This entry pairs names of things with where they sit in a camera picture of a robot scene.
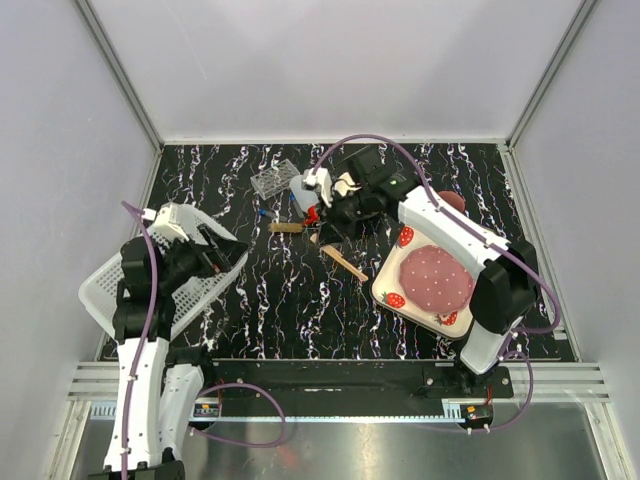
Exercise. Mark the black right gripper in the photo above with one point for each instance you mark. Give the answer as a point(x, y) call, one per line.
point(328, 233)

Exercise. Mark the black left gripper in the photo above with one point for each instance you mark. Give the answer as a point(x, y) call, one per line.
point(217, 256)

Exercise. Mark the wooden test tube clamp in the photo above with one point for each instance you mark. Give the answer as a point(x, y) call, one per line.
point(337, 257)

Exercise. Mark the white wash bottle red cap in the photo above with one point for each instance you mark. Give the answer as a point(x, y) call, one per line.
point(307, 200)

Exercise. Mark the tan bristle tube brush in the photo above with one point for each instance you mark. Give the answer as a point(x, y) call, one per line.
point(293, 228)

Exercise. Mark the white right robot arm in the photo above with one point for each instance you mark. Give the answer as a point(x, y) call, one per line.
point(295, 299)

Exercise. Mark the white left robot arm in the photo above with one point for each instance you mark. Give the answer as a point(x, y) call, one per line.
point(157, 388)

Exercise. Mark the blue capped test tube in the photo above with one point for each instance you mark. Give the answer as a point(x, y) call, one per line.
point(296, 206)
point(272, 215)

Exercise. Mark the white strawberry pattern tray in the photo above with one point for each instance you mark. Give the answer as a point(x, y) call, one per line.
point(388, 293)

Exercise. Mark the clear test tube rack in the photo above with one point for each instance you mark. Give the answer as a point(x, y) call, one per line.
point(273, 180)

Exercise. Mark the pink polka dot dish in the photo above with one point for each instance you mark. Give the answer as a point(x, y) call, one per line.
point(435, 281)

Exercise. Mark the white perforated plastic basket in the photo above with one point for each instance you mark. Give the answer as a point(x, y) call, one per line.
point(106, 300)

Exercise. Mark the left control box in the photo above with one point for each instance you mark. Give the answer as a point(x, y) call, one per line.
point(205, 412)

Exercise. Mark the control box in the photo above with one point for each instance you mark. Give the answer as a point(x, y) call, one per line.
point(477, 416)
point(205, 412)

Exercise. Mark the right control box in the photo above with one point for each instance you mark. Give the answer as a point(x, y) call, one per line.
point(477, 416)

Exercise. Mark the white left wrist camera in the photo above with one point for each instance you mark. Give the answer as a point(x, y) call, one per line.
point(176, 221)

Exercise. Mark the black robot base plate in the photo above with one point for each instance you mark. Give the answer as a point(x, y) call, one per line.
point(430, 378)

